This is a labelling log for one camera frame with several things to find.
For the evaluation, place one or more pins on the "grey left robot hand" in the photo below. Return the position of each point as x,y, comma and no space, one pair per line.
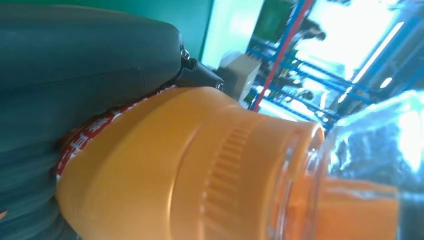
66,59

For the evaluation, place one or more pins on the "green table mat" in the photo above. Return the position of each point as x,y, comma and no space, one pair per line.
185,13

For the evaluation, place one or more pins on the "brown cardboard box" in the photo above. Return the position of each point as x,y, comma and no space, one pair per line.
243,78

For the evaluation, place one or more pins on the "green plastic crate stack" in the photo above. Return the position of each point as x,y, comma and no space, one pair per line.
275,20

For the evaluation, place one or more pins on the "red barrier pole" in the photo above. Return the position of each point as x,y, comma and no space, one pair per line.
281,49

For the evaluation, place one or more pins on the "blue shelving rack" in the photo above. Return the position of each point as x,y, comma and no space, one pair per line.
318,71

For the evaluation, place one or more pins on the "ceiling strip light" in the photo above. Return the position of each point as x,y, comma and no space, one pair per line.
377,51

